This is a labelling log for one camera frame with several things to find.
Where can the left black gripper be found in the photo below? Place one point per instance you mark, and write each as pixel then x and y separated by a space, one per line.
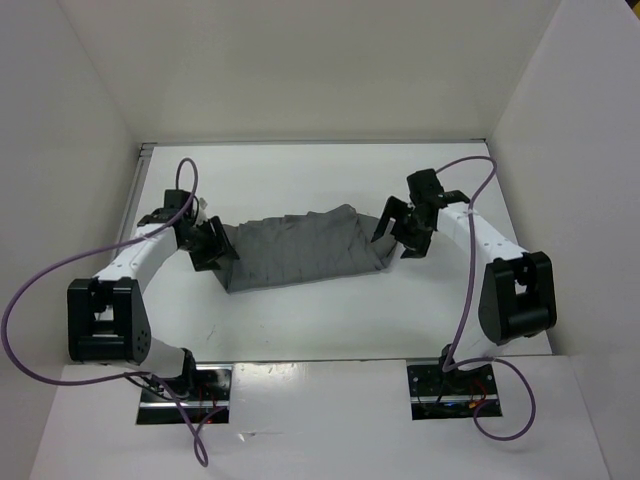
pixel 227 248

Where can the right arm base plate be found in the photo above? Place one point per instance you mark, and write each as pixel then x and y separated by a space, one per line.
pixel 436 395

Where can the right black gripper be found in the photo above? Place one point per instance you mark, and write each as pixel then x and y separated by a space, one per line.
pixel 416 246

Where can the grey pleated skirt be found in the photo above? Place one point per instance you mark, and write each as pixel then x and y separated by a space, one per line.
pixel 295 249

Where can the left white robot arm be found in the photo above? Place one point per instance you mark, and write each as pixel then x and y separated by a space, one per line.
pixel 107 319

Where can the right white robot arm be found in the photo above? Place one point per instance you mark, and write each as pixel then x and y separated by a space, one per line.
pixel 510 290

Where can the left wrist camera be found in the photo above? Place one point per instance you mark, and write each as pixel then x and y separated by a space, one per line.
pixel 201 205

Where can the aluminium table edge rail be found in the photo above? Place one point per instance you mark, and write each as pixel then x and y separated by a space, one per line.
pixel 113 184

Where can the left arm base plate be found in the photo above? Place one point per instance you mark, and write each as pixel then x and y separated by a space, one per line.
pixel 206 401

